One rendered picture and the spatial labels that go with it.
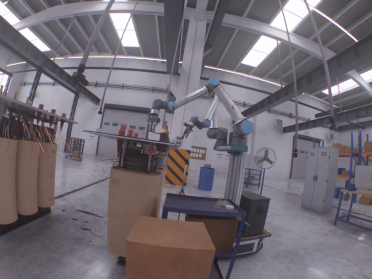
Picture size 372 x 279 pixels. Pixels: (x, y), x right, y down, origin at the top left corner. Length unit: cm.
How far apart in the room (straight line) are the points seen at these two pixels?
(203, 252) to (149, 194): 90
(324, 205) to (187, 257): 511
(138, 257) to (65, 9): 1459
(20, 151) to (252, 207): 291
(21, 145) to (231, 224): 238
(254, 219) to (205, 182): 456
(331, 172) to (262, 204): 356
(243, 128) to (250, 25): 1005
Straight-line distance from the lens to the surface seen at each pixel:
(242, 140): 196
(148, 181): 147
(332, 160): 558
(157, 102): 181
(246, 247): 237
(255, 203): 225
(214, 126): 251
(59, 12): 1495
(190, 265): 77
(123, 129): 178
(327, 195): 559
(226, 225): 141
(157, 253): 73
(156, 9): 1089
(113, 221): 166
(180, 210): 123
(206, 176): 663
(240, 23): 1126
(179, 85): 751
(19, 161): 237
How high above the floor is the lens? 129
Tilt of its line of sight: 5 degrees up
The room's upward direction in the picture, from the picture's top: 8 degrees clockwise
